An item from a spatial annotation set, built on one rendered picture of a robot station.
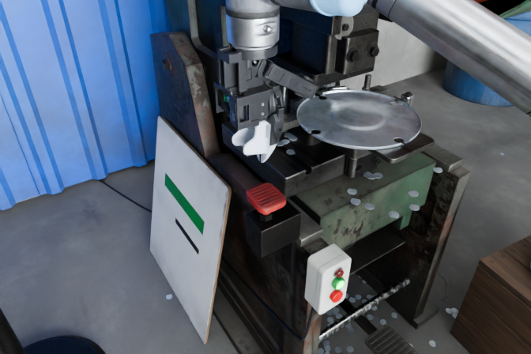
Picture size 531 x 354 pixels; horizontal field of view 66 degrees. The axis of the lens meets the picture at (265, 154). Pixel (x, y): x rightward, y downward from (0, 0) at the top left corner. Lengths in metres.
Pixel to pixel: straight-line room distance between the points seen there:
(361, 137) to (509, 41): 0.42
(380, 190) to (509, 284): 0.48
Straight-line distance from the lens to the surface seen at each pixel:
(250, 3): 0.56
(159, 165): 1.50
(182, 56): 1.16
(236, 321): 1.47
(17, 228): 2.10
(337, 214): 0.94
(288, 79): 0.64
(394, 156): 0.87
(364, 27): 0.98
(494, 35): 0.59
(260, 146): 0.67
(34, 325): 1.69
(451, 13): 0.59
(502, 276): 1.33
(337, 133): 0.92
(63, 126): 2.06
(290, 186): 0.92
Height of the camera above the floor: 1.24
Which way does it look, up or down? 33 degrees down
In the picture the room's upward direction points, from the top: straight up
